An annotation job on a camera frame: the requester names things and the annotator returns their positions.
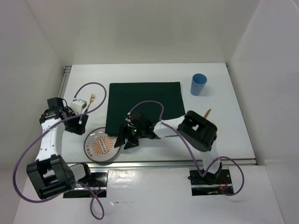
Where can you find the dark green cloth placemat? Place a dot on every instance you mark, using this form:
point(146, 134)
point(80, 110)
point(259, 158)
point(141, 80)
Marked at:
point(124, 96)

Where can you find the round plate orange sunburst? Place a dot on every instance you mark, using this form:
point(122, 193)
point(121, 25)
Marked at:
point(99, 146)

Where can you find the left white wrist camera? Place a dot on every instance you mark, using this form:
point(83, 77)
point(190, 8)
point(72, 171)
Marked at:
point(78, 105)

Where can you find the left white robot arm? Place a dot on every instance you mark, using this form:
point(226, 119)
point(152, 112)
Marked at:
point(50, 174)

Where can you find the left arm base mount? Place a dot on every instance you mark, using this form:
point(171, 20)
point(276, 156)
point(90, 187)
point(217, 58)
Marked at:
point(97, 181)

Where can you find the gold fork black handle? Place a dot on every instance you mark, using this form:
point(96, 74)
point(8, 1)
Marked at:
point(91, 100)

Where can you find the blue plastic cup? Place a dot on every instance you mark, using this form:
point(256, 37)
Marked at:
point(198, 82)

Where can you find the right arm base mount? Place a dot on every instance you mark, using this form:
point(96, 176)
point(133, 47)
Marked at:
point(207, 185)

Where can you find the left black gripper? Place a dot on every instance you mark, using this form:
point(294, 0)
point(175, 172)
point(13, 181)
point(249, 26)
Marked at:
point(78, 128)

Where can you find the gold knife black handle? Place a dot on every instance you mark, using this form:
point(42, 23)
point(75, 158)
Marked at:
point(207, 113)

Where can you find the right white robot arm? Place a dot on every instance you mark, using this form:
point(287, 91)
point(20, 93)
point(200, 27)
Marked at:
point(192, 128)

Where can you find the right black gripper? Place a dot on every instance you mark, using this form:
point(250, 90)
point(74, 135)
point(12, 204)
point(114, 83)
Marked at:
point(131, 142)

